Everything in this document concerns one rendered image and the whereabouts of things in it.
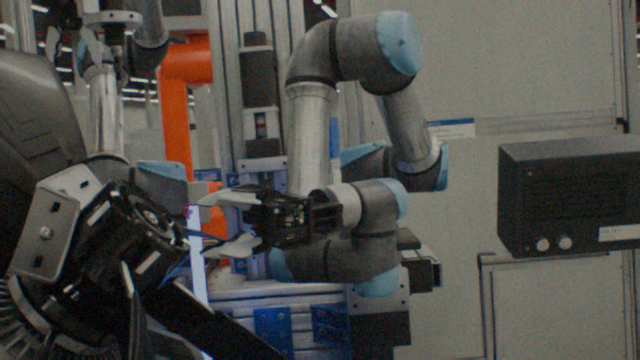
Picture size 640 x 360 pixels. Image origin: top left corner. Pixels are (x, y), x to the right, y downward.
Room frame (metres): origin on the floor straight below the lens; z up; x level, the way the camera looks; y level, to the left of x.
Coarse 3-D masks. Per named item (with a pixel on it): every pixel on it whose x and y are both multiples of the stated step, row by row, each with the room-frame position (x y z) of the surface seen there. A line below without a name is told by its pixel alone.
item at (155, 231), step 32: (128, 192) 0.70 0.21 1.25; (96, 224) 0.63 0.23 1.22; (128, 224) 0.62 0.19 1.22; (160, 224) 0.70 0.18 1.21; (96, 256) 0.62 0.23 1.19; (128, 256) 0.62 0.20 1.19; (160, 256) 0.63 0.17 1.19; (32, 288) 0.61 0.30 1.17; (64, 288) 0.63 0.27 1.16; (96, 288) 0.64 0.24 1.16; (64, 320) 0.61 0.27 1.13; (96, 320) 0.63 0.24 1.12
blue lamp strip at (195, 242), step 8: (192, 216) 1.12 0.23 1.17; (192, 224) 1.12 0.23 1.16; (192, 240) 1.12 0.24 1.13; (200, 240) 1.12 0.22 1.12; (192, 248) 1.12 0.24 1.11; (200, 248) 1.12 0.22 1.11; (192, 256) 1.12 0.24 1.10; (200, 256) 1.12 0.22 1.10; (192, 264) 1.12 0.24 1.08; (200, 264) 1.12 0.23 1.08; (192, 272) 1.12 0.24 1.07; (200, 272) 1.12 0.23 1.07; (200, 280) 1.12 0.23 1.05; (200, 288) 1.12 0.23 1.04; (200, 296) 1.12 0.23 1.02
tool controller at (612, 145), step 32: (512, 160) 1.07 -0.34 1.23; (544, 160) 1.06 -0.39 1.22; (576, 160) 1.06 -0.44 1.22; (608, 160) 1.06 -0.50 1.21; (512, 192) 1.08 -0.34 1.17; (544, 192) 1.07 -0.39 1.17; (576, 192) 1.06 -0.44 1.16; (608, 192) 1.07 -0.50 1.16; (512, 224) 1.09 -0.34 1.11; (544, 224) 1.08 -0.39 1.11; (576, 224) 1.08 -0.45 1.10; (608, 224) 1.08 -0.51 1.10; (512, 256) 1.11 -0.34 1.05; (544, 256) 1.10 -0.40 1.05
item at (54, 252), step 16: (48, 192) 0.61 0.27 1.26; (32, 208) 0.59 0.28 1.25; (48, 208) 0.61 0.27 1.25; (64, 208) 0.62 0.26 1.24; (32, 224) 0.59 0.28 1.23; (48, 224) 0.61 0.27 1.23; (64, 224) 0.62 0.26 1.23; (32, 240) 0.59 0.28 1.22; (48, 240) 0.61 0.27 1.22; (64, 240) 0.62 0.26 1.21; (16, 256) 0.57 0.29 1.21; (32, 256) 0.59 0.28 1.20; (48, 256) 0.60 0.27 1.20; (64, 256) 0.62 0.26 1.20; (16, 272) 0.57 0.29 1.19; (32, 272) 0.59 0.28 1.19; (48, 272) 0.60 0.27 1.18
